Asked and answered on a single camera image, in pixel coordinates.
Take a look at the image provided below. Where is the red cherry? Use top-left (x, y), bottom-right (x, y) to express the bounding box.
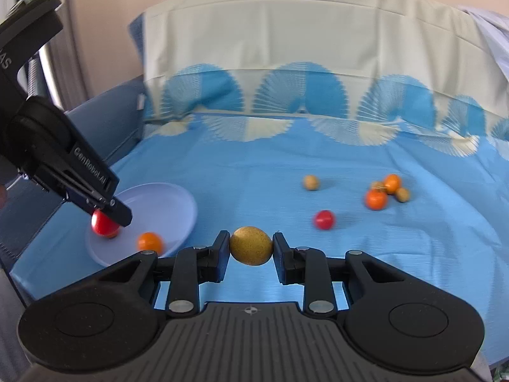
top-left (313, 210), bottom-right (335, 230)
top-left (91, 209), bottom-right (121, 239)

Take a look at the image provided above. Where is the grey curtain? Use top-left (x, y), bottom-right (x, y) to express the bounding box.
top-left (0, 0), bottom-right (93, 112)

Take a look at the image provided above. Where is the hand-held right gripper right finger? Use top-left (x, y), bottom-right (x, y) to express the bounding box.
top-left (272, 231), bottom-right (402, 314)

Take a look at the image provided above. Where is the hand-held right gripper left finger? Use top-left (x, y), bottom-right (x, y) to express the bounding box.
top-left (99, 230), bottom-right (232, 314)

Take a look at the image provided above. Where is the pale lilac cloth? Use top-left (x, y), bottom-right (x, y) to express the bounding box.
top-left (457, 5), bottom-right (509, 88)

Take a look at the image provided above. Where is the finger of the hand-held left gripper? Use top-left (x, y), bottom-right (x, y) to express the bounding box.
top-left (91, 192), bottom-right (133, 227)
top-left (66, 189), bottom-right (100, 217)

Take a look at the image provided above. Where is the small orange tangerine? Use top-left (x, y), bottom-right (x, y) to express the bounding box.
top-left (384, 173), bottom-right (402, 195)
top-left (365, 189), bottom-right (388, 211)
top-left (137, 232), bottom-right (164, 254)

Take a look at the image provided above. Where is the blue fan-print bedsheet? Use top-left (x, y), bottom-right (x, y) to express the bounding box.
top-left (10, 0), bottom-right (509, 367)

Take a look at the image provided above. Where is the blue fabric sofa armrest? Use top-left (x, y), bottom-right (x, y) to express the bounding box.
top-left (0, 75), bottom-right (147, 327)

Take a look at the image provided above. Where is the lavender plastic plate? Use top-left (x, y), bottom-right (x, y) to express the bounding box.
top-left (85, 183), bottom-right (198, 268)

